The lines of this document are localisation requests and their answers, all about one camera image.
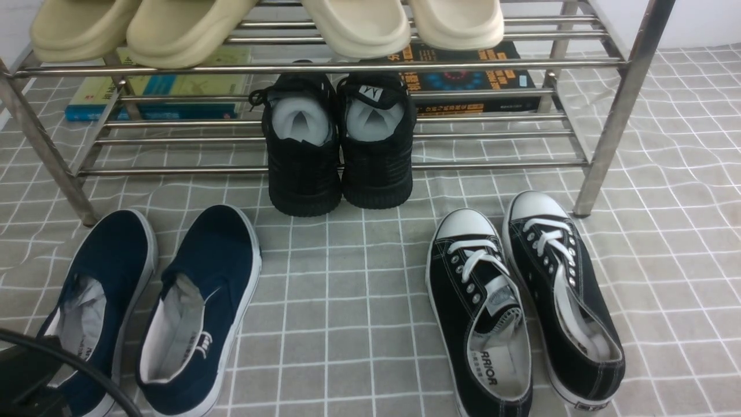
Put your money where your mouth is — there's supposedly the black knit sneaker left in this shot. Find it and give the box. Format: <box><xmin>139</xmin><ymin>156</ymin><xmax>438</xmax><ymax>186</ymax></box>
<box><xmin>248</xmin><ymin>73</ymin><xmax>342</xmax><ymax>217</ymax></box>

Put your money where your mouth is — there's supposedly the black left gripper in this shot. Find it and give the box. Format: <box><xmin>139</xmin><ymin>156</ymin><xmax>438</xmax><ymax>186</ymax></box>
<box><xmin>1</xmin><ymin>345</ymin><xmax>71</xmax><ymax>416</ymax></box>

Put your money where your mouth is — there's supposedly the green blue book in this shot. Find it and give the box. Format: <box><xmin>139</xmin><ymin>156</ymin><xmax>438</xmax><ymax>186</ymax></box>
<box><xmin>64</xmin><ymin>46</ymin><xmax>252</xmax><ymax>122</ymax></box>

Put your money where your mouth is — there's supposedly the cream slide sandal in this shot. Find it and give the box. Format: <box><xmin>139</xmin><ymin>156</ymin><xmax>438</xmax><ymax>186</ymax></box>
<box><xmin>301</xmin><ymin>1</ymin><xmax>411</xmax><ymax>59</ymax></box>
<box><xmin>408</xmin><ymin>1</ymin><xmax>505</xmax><ymax>50</ymax></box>

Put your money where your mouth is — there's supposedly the khaki slide sandal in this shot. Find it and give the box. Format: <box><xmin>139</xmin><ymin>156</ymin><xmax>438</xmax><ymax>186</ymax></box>
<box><xmin>126</xmin><ymin>1</ymin><xmax>257</xmax><ymax>69</ymax></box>
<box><xmin>30</xmin><ymin>1</ymin><xmax>141</xmax><ymax>63</ymax></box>

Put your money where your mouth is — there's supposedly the khaki slide sandal left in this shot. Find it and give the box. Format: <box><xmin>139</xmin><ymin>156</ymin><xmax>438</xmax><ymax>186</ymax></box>
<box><xmin>30</xmin><ymin>1</ymin><xmax>141</xmax><ymax>63</ymax></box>

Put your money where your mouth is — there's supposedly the black orange book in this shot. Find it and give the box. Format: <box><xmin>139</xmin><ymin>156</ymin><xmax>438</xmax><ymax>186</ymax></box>
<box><xmin>387</xmin><ymin>41</ymin><xmax>543</xmax><ymax>118</ymax></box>

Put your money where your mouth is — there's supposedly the cream slide sandal left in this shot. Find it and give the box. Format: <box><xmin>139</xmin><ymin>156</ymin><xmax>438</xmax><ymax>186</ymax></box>
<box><xmin>301</xmin><ymin>1</ymin><xmax>411</xmax><ymax>59</ymax></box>

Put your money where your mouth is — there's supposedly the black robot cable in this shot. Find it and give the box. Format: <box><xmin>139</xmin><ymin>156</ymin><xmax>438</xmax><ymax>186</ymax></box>
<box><xmin>0</xmin><ymin>329</ymin><xmax>142</xmax><ymax>417</ymax></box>

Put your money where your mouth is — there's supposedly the steel shoe rack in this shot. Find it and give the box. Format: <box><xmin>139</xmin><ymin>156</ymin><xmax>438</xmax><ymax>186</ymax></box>
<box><xmin>2</xmin><ymin>1</ymin><xmax>674</xmax><ymax>226</ymax></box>

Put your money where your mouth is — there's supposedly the navy slip-on shoe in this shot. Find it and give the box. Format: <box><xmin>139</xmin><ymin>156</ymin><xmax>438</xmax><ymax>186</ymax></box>
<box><xmin>38</xmin><ymin>209</ymin><xmax>158</xmax><ymax>385</ymax></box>
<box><xmin>135</xmin><ymin>205</ymin><xmax>262</xmax><ymax>416</ymax></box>

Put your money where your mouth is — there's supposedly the khaki slide sandal right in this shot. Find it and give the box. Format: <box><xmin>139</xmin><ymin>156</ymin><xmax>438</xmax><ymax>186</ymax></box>
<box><xmin>126</xmin><ymin>1</ymin><xmax>257</xmax><ymax>69</ymax></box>

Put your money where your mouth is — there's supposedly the black canvas sneaker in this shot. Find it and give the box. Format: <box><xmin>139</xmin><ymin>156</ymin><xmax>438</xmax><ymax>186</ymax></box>
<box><xmin>425</xmin><ymin>208</ymin><xmax>533</xmax><ymax>416</ymax></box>
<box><xmin>502</xmin><ymin>191</ymin><xmax>626</xmax><ymax>412</ymax></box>

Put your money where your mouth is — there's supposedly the black knit sneaker right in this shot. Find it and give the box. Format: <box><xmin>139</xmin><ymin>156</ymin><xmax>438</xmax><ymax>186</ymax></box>
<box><xmin>336</xmin><ymin>72</ymin><xmax>417</xmax><ymax>210</ymax></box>

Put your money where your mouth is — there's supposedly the black canvas sneaker left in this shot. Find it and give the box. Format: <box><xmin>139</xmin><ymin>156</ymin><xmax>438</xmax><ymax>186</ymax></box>
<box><xmin>425</xmin><ymin>208</ymin><xmax>533</xmax><ymax>416</ymax></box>

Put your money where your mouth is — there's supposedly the black canvas sneaker right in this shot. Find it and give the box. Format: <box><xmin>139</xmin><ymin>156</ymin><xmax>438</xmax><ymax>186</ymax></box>
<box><xmin>502</xmin><ymin>191</ymin><xmax>626</xmax><ymax>412</ymax></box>

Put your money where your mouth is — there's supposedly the grey checked table cloth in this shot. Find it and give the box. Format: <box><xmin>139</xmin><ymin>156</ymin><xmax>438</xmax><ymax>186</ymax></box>
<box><xmin>1</xmin><ymin>45</ymin><xmax>740</xmax><ymax>416</ymax></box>

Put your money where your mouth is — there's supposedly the cream slide sandal right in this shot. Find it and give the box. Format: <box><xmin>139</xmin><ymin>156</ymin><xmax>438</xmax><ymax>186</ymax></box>
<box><xmin>408</xmin><ymin>1</ymin><xmax>505</xmax><ymax>50</ymax></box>

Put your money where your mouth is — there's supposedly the black knit sneaker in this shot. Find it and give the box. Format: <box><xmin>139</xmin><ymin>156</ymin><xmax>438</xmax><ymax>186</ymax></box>
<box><xmin>336</xmin><ymin>72</ymin><xmax>417</xmax><ymax>210</ymax></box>
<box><xmin>248</xmin><ymin>73</ymin><xmax>342</xmax><ymax>217</ymax></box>

